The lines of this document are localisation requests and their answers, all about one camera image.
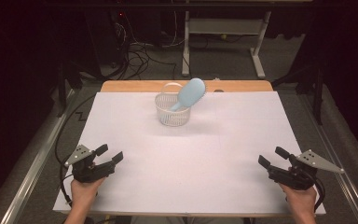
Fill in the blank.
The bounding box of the person's left hand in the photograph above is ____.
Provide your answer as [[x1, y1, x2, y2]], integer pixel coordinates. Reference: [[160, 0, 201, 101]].
[[70, 175, 106, 216]]

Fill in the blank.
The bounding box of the wooden table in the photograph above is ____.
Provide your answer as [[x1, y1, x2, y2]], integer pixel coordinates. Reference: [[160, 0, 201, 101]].
[[60, 79, 318, 218]]

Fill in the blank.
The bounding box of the light blue hairbrush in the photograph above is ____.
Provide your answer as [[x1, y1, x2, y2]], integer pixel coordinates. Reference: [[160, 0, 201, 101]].
[[169, 77, 207, 112]]

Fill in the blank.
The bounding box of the person's right hand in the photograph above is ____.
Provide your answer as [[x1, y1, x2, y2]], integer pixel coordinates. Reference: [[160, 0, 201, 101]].
[[279, 181, 319, 218]]

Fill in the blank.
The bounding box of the white slotted plastic basket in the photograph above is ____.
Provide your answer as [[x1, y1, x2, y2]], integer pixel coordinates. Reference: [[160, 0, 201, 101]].
[[154, 81, 193, 127]]

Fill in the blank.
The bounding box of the long black floor cable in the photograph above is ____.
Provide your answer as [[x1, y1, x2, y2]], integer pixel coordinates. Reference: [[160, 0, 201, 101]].
[[54, 93, 97, 166]]

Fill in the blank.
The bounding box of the aluminium floor rail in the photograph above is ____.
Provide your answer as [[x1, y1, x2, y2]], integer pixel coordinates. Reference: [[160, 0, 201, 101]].
[[0, 90, 76, 224], [297, 92, 358, 224]]

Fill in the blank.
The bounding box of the dark metal stand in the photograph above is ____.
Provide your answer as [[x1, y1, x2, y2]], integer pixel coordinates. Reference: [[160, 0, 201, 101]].
[[273, 62, 324, 125], [57, 62, 83, 118]]

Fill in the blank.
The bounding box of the tangle of floor cables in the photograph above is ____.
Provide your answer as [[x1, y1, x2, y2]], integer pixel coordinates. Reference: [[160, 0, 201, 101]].
[[115, 12, 178, 80]]

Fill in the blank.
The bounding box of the thin pale cable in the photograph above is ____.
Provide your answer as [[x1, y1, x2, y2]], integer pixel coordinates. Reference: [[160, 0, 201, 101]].
[[162, 10, 179, 49]]

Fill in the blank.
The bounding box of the white metal stand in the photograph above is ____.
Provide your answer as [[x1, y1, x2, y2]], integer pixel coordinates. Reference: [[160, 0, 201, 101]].
[[181, 10, 272, 79]]

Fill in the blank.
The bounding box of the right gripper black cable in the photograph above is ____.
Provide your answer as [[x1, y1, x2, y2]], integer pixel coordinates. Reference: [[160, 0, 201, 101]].
[[310, 174, 326, 213]]

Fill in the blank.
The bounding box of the white table cover sheet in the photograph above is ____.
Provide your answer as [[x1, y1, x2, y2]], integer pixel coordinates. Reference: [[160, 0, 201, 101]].
[[52, 91, 326, 216]]

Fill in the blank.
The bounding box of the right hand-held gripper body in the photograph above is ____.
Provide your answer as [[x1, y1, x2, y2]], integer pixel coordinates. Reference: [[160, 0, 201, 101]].
[[268, 149, 345, 191]]

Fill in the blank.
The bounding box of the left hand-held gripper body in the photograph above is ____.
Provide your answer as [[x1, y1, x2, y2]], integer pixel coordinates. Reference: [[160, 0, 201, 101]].
[[63, 144, 117, 184]]

